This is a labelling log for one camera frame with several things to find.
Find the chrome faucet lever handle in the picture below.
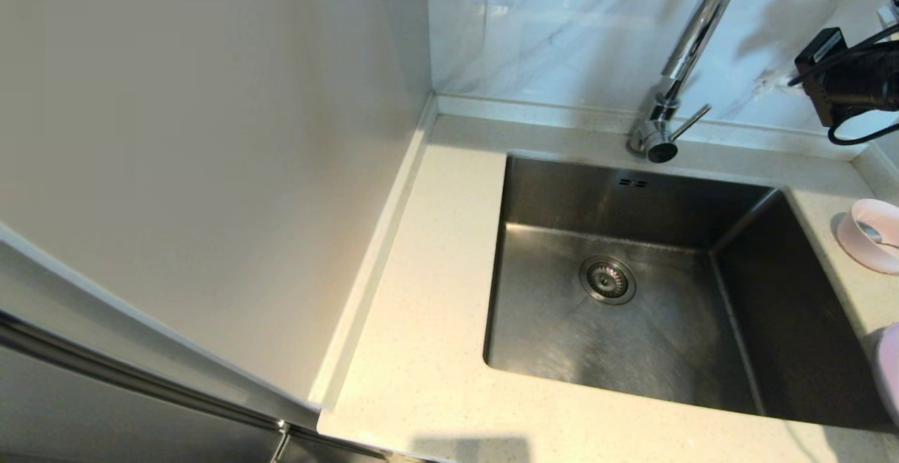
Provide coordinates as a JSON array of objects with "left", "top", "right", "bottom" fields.
[{"left": 645, "top": 103, "right": 712, "bottom": 164}]

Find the pink bowl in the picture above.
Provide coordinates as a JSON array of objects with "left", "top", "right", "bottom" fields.
[{"left": 836, "top": 199, "right": 899, "bottom": 274}]

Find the lilac plate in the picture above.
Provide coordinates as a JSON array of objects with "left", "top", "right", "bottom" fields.
[{"left": 873, "top": 322, "right": 899, "bottom": 427}]

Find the stainless steel sink basin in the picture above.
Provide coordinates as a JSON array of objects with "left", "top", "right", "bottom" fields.
[{"left": 483, "top": 154, "right": 894, "bottom": 430}]

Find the chrome gooseneck faucet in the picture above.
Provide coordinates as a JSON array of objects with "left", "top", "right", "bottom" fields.
[{"left": 627, "top": 0, "right": 747, "bottom": 158}]

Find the metal spoon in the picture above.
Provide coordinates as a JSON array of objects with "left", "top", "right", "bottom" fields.
[{"left": 855, "top": 221, "right": 899, "bottom": 250}]

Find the round metal drain strainer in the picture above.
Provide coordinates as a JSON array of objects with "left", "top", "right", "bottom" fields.
[{"left": 579, "top": 256, "right": 637, "bottom": 306}]

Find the grey cabinet door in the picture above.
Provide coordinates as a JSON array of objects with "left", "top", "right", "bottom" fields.
[{"left": 0, "top": 224, "right": 321, "bottom": 463}]

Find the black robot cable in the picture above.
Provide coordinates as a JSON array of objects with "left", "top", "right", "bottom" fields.
[{"left": 787, "top": 20, "right": 899, "bottom": 148}]

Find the steel bar door handle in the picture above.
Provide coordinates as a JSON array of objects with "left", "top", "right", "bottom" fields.
[{"left": 0, "top": 308, "right": 290, "bottom": 434}]

